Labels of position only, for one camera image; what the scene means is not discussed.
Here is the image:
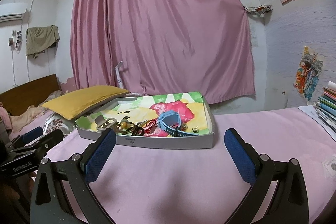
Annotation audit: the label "wall socket with plugs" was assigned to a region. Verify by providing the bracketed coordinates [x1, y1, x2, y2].
[9, 30, 22, 51]

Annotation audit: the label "black wavy hair clip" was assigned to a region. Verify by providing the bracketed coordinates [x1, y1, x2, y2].
[131, 125, 145, 136]

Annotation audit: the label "gold red earring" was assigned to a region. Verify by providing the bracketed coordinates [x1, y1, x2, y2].
[181, 124, 188, 131]

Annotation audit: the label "colourful painted paper liner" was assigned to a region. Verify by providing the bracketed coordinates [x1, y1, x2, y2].
[75, 92, 210, 138]

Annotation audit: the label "colourful wall sticker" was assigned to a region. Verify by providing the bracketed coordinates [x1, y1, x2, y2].
[293, 46, 324, 102]

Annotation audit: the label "grey cardboard tray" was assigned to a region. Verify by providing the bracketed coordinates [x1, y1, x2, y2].
[75, 92, 216, 149]

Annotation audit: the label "stack of books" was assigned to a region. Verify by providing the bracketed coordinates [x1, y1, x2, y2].
[298, 81, 336, 141]

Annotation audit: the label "floral satin pillow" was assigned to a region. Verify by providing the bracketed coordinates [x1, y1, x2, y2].
[43, 113, 76, 137]

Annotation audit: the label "red small hair clip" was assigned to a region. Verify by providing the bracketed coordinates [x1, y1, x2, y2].
[144, 119, 157, 134]

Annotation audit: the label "white hair clip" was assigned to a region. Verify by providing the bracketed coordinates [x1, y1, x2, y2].
[137, 119, 149, 127]

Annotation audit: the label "white window handle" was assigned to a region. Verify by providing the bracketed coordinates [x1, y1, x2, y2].
[114, 61, 124, 89]

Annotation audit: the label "white air conditioner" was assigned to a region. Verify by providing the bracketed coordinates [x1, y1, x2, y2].
[0, 3, 27, 23]

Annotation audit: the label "pink bed sheet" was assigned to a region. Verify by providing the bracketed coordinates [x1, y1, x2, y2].
[7, 105, 336, 224]

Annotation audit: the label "yellow pillow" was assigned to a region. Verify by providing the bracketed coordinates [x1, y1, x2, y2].
[42, 85, 129, 120]

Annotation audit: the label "olive hair tie yellow bead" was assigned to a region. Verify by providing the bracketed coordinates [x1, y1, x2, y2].
[116, 119, 135, 135]

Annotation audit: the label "grey claw hair clip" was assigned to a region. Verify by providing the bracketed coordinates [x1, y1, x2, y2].
[94, 115, 117, 132]

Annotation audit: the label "green hanging cloth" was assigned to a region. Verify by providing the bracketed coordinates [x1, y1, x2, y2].
[26, 25, 60, 56]

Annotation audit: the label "beige blanket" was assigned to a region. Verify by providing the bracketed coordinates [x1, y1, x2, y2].
[9, 90, 65, 132]

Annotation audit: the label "wooden headboard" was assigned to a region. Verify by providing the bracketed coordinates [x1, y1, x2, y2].
[1, 74, 60, 116]

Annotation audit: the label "pink curtain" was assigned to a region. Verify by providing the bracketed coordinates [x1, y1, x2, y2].
[70, 0, 256, 103]

